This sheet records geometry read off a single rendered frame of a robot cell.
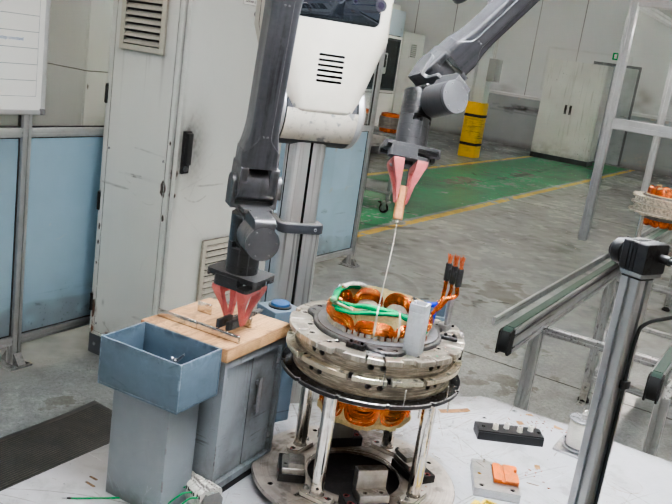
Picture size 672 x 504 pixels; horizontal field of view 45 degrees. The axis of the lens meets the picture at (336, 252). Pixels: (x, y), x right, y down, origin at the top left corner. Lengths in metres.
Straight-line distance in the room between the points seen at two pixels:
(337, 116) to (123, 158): 2.07
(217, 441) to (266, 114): 0.56
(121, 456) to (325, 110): 0.83
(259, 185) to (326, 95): 0.49
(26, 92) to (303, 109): 2.01
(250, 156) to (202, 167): 2.38
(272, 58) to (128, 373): 0.55
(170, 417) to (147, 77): 2.46
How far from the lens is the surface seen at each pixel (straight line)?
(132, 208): 3.75
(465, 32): 1.51
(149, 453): 1.42
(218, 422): 1.43
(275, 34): 1.29
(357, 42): 1.81
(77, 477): 1.56
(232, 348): 1.38
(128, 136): 3.74
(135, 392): 1.38
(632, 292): 1.08
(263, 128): 1.32
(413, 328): 1.37
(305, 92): 1.77
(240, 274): 1.39
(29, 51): 3.61
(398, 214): 1.42
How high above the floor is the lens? 1.57
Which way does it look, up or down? 14 degrees down
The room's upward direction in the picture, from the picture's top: 8 degrees clockwise
